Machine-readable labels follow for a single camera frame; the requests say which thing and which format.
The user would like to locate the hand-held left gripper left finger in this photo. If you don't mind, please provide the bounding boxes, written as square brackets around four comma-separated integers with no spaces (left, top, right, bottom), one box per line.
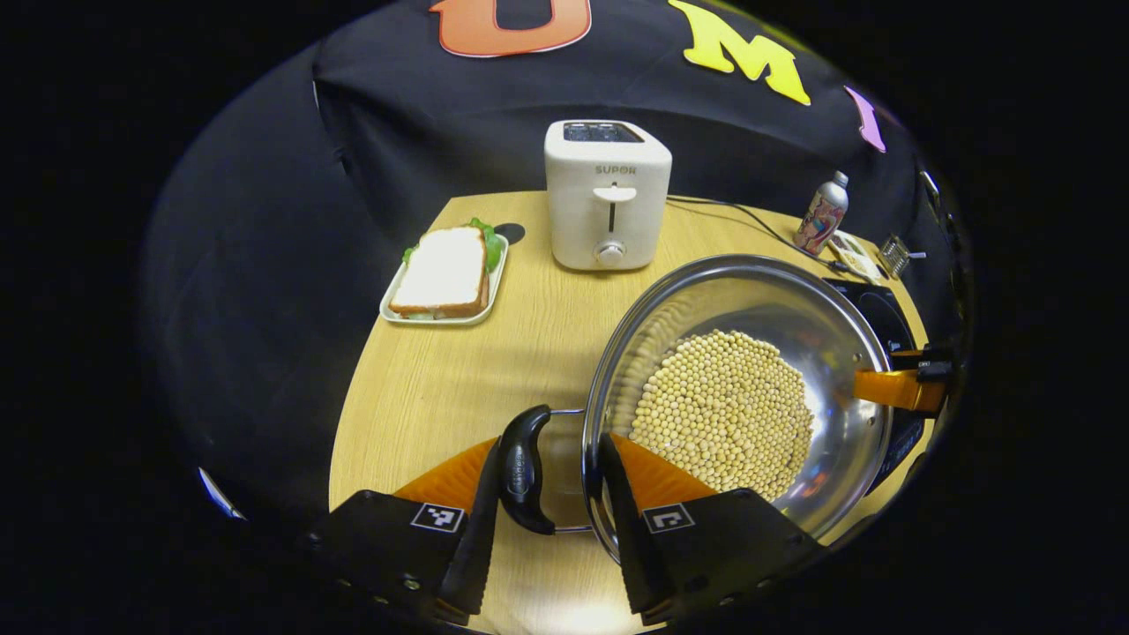
[304,437,504,627]

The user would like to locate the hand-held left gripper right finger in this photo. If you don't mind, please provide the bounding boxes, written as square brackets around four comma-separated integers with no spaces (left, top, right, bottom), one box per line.
[598,432,830,625]

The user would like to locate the black induction cooktop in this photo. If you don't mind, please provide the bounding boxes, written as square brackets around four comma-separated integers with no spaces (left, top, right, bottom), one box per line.
[822,278,929,497]

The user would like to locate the steel pot with black handles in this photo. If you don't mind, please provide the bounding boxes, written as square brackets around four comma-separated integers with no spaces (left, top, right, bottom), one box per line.
[498,254,896,565]

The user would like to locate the clear utensil holder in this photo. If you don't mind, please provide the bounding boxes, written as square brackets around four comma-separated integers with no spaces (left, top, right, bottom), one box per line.
[878,234,911,279]

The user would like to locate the white divided seasoning dish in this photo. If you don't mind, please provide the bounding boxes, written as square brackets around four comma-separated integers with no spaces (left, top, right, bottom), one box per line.
[829,231,883,281]

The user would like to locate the pile of soybeans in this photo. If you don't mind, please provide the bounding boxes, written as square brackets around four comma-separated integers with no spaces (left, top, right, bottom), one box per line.
[628,330,817,504]

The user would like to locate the silver printed bottle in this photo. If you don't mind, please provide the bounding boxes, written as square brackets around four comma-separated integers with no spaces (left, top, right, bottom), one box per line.
[793,171,850,258]

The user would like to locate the white sandwich plate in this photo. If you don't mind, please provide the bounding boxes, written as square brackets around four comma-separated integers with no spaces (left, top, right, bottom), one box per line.
[379,231,511,327]

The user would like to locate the white bread sandwich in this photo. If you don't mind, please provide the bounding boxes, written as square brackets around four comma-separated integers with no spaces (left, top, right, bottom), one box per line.
[389,218,504,320]

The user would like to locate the white toaster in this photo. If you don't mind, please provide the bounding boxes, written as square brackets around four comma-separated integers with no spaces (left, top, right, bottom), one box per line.
[544,119,673,272]

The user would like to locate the black power cable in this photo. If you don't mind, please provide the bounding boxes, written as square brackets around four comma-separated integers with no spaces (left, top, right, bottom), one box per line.
[666,196,852,273]

